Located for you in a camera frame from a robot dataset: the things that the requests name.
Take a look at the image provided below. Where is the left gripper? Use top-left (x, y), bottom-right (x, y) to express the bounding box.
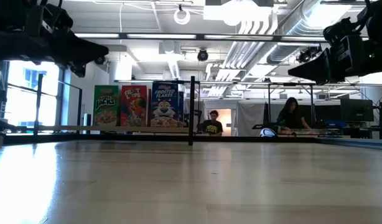
top-left (0, 27), bottom-right (109, 68)

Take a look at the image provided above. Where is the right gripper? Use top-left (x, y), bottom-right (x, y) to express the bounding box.
top-left (287, 34), bottom-right (372, 86)

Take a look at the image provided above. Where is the green Apple Jacks cereal box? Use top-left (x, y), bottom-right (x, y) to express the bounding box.
top-left (93, 85), bottom-right (120, 127)

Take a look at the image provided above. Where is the red Froot Loops cereal box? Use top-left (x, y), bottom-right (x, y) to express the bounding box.
top-left (120, 85), bottom-right (148, 127)

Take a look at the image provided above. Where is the person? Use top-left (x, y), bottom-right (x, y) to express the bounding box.
top-left (276, 96), bottom-right (312, 131)
top-left (200, 109), bottom-right (225, 137)

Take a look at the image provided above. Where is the overhead LED light bar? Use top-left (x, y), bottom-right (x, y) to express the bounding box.
top-left (74, 32), bottom-right (327, 43)

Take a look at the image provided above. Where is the white and black ball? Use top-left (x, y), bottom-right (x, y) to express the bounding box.
top-left (259, 127), bottom-right (277, 138)

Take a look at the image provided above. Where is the grey hanging curtain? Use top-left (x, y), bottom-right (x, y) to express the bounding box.
top-left (235, 101), bottom-right (297, 137)

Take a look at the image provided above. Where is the blue table edge strip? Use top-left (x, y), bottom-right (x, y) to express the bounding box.
top-left (315, 136), bottom-right (382, 151)

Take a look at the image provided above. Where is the black overhead camera rig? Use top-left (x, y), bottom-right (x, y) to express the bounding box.
top-left (296, 45), bottom-right (323, 65)

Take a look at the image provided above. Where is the black metal stand frame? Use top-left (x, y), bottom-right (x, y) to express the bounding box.
top-left (267, 82), bottom-right (316, 135)

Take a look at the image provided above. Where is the silver ventilation duct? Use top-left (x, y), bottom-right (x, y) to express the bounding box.
top-left (267, 0), bottom-right (335, 65)

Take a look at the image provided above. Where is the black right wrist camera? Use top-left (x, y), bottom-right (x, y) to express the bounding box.
top-left (322, 17), bottom-right (355, 43)

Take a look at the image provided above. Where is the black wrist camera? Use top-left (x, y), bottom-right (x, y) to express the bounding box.
top-left (322, 17), bottom-right (355, 43)
top-left (24, 2), bottom-right (74, 34)

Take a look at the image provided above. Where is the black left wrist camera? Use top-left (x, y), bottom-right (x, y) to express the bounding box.
top-left (24, 2), bottom-right (74, 34)

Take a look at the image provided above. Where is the white hanging ring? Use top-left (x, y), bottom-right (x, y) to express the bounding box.
top-left (174, 7), bottom-right (192, 26)

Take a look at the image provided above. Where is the black table edge rail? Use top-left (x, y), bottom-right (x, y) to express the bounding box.
top-left (0, 133), bottom-right (318, 146)

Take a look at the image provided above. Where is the black metal shelf frame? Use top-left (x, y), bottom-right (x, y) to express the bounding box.
top-left (34, 73), bottom-right (200, 146)

